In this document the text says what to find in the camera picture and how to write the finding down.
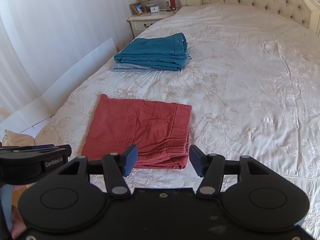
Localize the red pants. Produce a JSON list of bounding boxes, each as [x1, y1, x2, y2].
[[81, 94, 192, 170]]

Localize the person's left hand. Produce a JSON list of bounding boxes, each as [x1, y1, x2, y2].
[[11, 184, 32, 239]]

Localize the white embroidered bedspread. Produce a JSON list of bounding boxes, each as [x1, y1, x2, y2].
[[35, 3, 319, 238]]

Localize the folded grey garment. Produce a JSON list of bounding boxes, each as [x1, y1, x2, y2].
[[111, 63, 158, 72]]

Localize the folded teal pants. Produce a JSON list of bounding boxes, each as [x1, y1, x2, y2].
[[114, 33, 191, 71]]

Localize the left white nightstand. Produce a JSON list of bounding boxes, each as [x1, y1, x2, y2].
[[127, 11, 176, 38]]

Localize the small alarm clock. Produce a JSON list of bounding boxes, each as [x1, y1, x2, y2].
[[150, 6, 160, 14]]

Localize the red object on nightstand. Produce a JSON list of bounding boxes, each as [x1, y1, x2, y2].
[[170, 0, 176, 11]]

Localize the left wooden photo frame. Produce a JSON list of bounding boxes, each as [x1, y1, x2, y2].
[[130, 2, 148, 16]]

